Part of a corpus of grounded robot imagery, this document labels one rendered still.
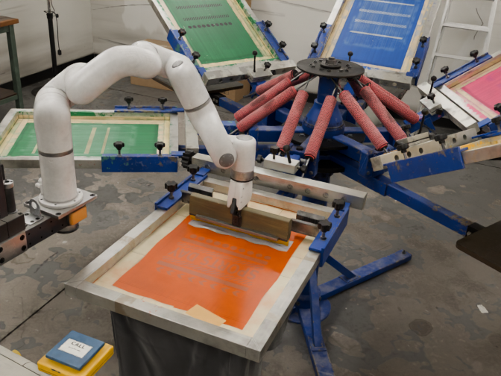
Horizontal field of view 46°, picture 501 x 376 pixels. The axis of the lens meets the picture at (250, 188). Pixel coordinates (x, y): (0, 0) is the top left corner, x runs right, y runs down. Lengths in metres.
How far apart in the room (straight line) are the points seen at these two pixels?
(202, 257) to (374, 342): 1.46
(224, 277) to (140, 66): 0.65
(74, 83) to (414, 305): 2.34
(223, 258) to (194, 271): 0.11
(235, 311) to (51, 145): 0.68
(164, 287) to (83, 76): 0.62
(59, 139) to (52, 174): 0.11
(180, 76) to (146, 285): 0.60
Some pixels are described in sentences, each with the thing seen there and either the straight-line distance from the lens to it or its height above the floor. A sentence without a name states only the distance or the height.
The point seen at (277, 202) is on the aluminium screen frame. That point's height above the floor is 0.98.
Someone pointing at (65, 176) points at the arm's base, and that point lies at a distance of 1.74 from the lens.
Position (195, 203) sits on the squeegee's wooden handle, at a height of 1.03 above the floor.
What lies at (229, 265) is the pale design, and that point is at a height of 0.95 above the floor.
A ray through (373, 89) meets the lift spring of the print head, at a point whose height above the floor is 1.23.
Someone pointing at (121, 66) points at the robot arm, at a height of 1.55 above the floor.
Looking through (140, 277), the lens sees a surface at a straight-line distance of 1.76.
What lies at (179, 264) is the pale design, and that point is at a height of 0.95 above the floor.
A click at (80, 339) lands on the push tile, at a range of 1.55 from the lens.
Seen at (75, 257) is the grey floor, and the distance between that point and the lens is 3.61.
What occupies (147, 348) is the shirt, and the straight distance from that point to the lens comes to 1.81.
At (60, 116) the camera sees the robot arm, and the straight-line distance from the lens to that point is 1.66.
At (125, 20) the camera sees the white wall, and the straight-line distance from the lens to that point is 7.13.
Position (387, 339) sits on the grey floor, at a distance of 3.13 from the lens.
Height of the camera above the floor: 1.98
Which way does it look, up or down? 27 degrees down
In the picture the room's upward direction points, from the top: 4 degrees clockwise
